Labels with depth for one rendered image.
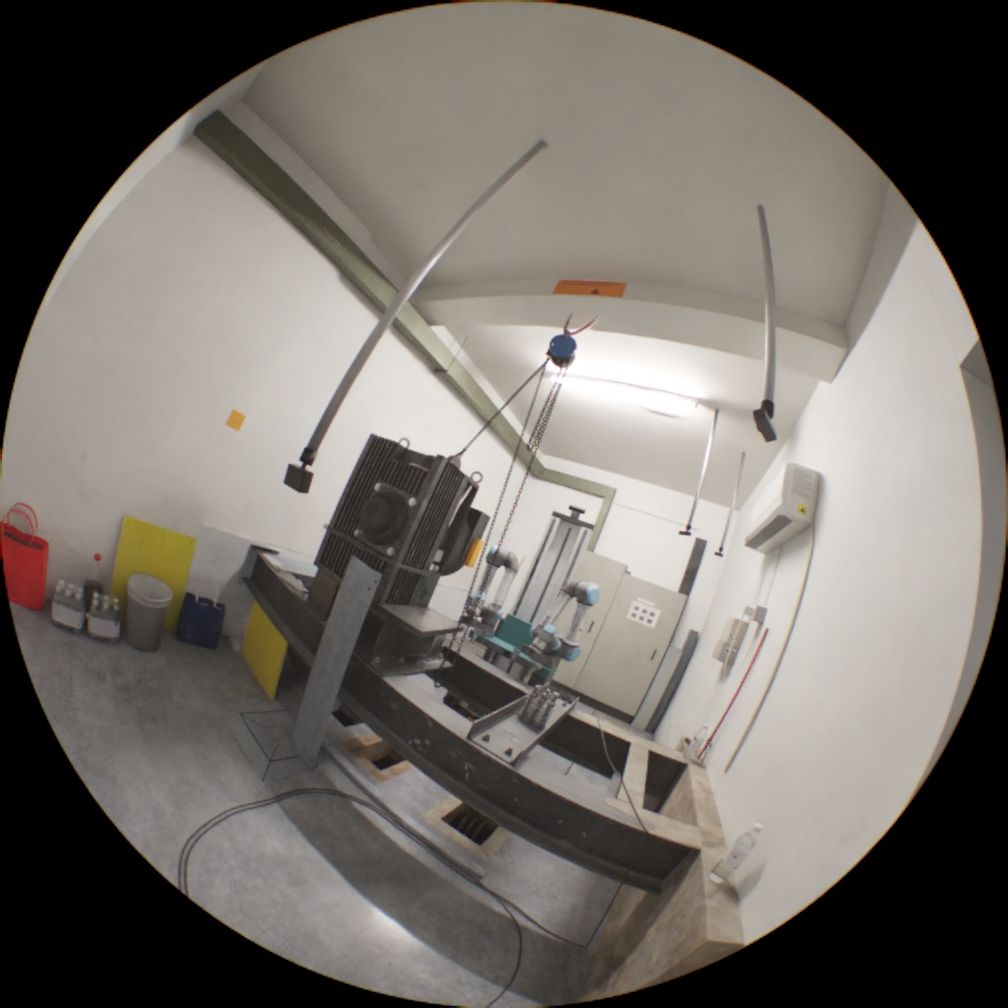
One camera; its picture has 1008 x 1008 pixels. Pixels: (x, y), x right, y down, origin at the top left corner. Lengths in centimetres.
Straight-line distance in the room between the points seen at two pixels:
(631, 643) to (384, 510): 334
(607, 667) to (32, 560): 491
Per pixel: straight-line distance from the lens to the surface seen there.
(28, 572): 231
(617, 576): 425
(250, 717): 204
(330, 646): 156
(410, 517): 153
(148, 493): 224
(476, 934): 159
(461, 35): 178
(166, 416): 217
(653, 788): 217
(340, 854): 161
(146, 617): 216
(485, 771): 141
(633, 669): 426
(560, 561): 267
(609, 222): 188
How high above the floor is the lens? 132
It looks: 8 degrees up
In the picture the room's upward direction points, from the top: 23 degrees clockwise
